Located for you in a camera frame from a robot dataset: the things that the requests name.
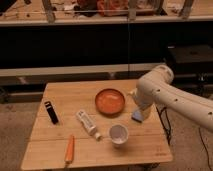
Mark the black rectangular eraser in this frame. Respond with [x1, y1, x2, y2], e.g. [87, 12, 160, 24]
[44, 101, 59, 124]

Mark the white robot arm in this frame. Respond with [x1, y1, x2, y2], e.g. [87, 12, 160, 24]
[130, 65, 213, 132]

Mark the orange bowl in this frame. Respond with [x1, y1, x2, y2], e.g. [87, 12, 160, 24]
[95, 88, 125, 116]

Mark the blue sponge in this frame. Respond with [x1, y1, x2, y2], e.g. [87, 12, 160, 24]
[131, 112, 143, 122]

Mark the white tube bottle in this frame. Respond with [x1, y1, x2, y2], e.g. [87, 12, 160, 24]
[76, 110, 101, 141]

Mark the wooden table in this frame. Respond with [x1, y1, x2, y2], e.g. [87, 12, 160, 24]
[21, 80, 172, 171]

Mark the white cup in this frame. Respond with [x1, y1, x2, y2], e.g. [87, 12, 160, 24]
[109, 124, 129, 146]

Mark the orange carrot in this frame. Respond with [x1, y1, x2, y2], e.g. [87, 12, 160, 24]
[65, 135, 74, 163]

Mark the black box on shelf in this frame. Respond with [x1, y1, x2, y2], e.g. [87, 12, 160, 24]
[166, 45, 213, 73]

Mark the black cable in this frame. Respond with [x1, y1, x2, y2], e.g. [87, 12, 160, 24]
[156, 106, 213, 171]

